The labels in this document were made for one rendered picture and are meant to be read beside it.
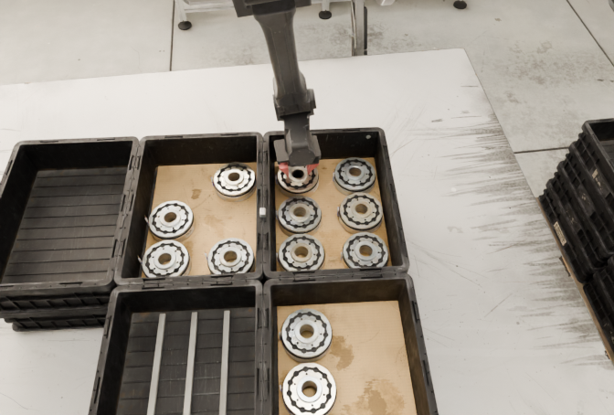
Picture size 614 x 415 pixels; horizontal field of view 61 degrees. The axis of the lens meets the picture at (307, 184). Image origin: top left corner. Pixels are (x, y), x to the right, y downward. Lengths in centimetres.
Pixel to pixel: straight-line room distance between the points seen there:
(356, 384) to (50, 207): 83
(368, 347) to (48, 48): 266
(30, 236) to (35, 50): 208
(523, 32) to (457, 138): 179
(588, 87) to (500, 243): 181
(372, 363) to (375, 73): 102
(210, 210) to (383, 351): 52
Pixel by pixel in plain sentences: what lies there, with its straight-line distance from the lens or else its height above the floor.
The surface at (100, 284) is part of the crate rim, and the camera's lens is 112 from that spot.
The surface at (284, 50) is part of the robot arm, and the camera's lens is 86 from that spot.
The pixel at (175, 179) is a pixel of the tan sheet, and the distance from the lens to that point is 135.
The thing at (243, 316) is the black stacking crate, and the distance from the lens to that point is 113.
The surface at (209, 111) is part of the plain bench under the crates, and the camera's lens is 168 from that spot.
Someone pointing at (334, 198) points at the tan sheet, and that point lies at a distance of 127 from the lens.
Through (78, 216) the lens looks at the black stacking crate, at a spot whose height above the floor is 83.
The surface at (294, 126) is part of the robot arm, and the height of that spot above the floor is 108.
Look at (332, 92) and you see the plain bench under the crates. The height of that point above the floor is 70.
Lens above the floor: 187
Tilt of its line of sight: 53 degrees down
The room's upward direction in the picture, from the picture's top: straight up
